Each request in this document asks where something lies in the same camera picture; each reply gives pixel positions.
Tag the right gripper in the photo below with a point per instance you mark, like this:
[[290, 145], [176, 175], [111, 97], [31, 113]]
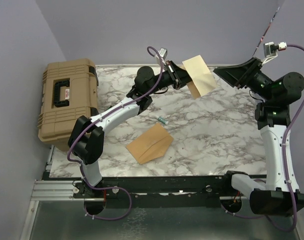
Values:
[[237, 75]]

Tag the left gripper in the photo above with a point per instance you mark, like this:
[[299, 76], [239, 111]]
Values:
[[180, 76]]

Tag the green white glue stick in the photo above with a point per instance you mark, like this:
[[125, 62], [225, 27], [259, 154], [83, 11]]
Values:
[[163, 120]]

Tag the brown paper envelope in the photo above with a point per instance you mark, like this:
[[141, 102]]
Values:
[[150, 145]]

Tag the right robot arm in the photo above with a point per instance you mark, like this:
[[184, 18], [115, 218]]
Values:
[[280, 196]]

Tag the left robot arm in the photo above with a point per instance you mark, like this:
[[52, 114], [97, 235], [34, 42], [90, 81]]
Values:
[[87, 138]]

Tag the tan plastic tool case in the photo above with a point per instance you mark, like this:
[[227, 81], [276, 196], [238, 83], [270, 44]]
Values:
[[69, 92]]

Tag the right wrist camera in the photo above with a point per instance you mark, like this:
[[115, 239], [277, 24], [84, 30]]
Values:
[[270, 50]]

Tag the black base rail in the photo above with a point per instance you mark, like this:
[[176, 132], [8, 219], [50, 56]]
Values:
[[158, 192]]

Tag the aluminium frame rail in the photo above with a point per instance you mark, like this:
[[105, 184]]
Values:
[[54, 190]]

